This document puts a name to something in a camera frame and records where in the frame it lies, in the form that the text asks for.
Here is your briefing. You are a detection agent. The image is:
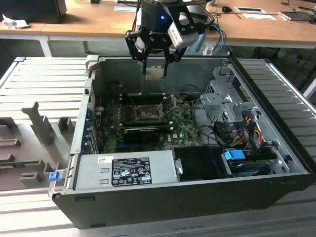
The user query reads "silver square CPU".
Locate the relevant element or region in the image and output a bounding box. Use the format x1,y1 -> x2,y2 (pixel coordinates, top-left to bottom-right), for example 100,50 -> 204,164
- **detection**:
145,65 -> 165,80

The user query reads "grey power supply unit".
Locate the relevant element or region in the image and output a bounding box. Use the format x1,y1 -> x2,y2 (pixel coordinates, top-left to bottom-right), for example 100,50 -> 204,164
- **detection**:
73,150 -> 179,191

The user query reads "silver metal drive cage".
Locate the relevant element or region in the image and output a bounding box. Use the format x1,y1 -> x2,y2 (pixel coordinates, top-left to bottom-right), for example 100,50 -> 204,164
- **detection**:
199,66 -> 260,124

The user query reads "wooden office desk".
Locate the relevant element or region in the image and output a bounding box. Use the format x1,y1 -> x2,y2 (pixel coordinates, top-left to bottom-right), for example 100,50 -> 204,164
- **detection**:
0,0 -> 316,58

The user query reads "yellow red wire bundle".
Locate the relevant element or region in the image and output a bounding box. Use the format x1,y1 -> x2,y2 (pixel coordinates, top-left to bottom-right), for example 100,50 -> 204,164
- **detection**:
232,116 -> 263,149

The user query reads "hard disk drive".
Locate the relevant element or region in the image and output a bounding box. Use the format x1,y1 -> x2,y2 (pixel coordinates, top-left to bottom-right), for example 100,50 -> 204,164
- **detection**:
229,159 -> 275,177

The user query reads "green motherboard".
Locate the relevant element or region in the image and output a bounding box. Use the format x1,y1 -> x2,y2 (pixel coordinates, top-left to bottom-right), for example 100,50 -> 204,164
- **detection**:
97,95 -> 203,154

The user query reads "black RAM slot bank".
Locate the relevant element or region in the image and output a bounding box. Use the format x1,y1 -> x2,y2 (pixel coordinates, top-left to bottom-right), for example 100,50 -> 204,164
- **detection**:
122,120 -> 171,127
126,92 -> 171,105

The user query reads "grey parts rack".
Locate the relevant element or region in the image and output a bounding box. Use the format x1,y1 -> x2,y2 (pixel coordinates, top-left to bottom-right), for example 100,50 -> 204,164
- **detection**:
0,101 -> 78,191

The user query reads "black plastic shroud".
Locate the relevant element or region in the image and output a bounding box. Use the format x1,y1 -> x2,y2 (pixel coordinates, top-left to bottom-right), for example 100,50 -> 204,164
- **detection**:
171,145 -> 235,183

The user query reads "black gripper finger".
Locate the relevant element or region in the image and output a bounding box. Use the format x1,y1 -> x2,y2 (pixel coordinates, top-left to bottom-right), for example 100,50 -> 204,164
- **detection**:
162,46 -> 188,78
125,27 -> 149,76

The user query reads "crumpled white paper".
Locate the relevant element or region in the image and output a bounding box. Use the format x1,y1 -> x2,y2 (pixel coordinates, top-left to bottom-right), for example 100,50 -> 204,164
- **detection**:
1,13 -> 31,30

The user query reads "blue cable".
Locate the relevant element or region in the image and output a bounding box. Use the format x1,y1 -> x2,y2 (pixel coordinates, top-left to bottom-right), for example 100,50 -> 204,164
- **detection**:
209,23 -> 227,55

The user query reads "CPU socket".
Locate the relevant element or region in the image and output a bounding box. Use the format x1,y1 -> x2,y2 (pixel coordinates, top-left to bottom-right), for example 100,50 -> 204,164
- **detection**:
132,103 -> 165,123

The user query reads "black open PC case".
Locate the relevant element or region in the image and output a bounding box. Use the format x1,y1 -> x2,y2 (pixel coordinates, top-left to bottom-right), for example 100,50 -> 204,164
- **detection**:
50,55 -> 316,230

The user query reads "white desk cable hatch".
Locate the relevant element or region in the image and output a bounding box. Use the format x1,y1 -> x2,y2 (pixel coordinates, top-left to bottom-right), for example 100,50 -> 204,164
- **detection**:
234,6 -> 267,13

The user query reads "blue disk carrier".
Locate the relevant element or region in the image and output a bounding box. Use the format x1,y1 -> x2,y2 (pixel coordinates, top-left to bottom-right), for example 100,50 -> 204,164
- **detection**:
223,150 -> 245,165

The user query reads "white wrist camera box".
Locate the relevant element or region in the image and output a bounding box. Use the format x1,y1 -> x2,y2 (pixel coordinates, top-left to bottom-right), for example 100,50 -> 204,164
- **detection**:
167,22 -> 199,49

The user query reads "white paper sheet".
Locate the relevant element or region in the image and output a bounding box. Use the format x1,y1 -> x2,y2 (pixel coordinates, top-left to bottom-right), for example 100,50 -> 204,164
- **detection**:
242,13 -> 277,21

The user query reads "black internal cable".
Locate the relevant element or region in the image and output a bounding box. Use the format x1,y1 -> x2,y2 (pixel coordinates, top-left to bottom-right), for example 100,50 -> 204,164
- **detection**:
192,98 -> 223,146

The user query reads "green RAM stick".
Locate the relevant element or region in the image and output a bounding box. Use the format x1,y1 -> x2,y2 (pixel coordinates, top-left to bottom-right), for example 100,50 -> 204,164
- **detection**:
0,161 -> 41,168

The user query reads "black graphics card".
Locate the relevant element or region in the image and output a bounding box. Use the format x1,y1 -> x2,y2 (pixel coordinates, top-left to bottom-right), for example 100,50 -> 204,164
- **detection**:
122,127 -> 160,144

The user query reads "grey closed notebook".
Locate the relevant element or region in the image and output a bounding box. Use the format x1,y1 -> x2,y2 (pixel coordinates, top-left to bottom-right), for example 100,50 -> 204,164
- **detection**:
278,10 -> 314,22

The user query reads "black computer tower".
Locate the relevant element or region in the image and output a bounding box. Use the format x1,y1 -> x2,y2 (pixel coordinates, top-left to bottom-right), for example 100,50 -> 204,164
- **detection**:
0,0 -> 68,25

